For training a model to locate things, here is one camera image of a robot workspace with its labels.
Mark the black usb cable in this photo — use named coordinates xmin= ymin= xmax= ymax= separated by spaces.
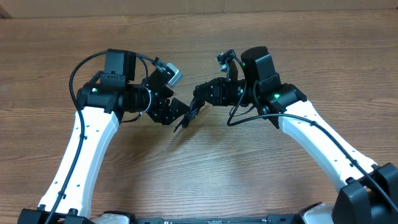
xmin=173 ymin=96 xmax=206 ymax=133

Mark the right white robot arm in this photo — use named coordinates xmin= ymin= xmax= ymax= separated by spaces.
xmin=193 ymin=46 xmax=397 ymax=223

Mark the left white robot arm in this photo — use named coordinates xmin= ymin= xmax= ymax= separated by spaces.
xmin=17 ymin=49 xmax=189 ymax=224

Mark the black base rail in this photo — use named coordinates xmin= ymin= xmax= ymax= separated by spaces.
xmin=90 ymin=202 xmax=335 ymax=224

